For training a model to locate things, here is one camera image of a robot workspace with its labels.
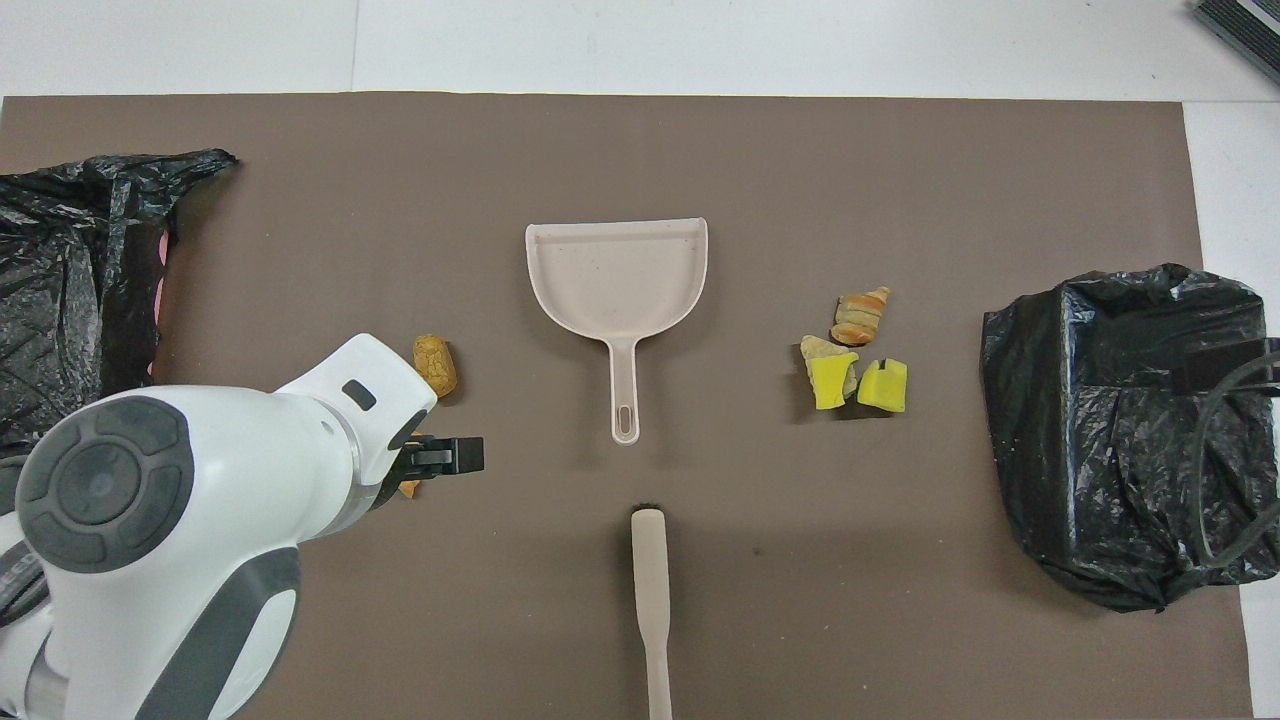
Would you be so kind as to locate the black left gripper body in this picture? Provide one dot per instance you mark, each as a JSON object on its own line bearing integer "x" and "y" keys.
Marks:
{"x": 425, "y": 462}

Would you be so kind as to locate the stubby striped croissant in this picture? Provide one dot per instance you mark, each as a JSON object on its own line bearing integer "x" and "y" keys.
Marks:
{"x": 409, "y": 490}

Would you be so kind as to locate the brown potato-shaped bread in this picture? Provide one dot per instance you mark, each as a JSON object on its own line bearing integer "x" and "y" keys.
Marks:
{"x": 437, "y": 368}

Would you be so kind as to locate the beige brush with black bristles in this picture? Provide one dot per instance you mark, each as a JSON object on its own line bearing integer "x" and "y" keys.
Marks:
{"x": 650, "y": 570}

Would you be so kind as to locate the beige plastic dustpan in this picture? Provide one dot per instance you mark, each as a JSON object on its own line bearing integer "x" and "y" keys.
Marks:
{"x": 615, "y": 280}

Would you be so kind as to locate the pale biscuit piece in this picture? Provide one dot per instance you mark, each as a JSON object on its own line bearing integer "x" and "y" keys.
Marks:
{"x": 815, "y": 350}

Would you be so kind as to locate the yellow sponge with green base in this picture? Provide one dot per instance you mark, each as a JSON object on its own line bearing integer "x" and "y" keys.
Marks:
{"x": 830, "y": 385}

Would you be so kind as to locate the pointed striped croissant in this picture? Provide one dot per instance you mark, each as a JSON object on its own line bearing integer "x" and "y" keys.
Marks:
{"x": 858, "y": 318}

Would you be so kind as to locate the notched yellow sponge piece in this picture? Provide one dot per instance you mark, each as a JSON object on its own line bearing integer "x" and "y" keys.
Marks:
{"x": 885, "y": 388}

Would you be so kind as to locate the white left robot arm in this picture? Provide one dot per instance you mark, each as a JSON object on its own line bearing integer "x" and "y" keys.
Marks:
{"x": 250, "y": 480}

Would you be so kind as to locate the pink bin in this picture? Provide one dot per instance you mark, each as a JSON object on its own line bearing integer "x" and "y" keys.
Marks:
{"x": 160, "y": 295}

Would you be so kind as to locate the black plastic trash bag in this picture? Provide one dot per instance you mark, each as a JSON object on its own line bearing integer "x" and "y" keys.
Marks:
{"x": 1100, "y": 450}
{"x": 60, "y": 260}

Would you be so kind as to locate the brown paper table mat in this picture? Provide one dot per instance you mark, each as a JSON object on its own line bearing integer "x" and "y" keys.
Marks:
{"x": 700, "y": 620}

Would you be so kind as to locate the dark ribbed device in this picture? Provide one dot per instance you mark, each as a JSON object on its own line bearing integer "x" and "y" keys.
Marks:
{"x": 1250, "y": 30}

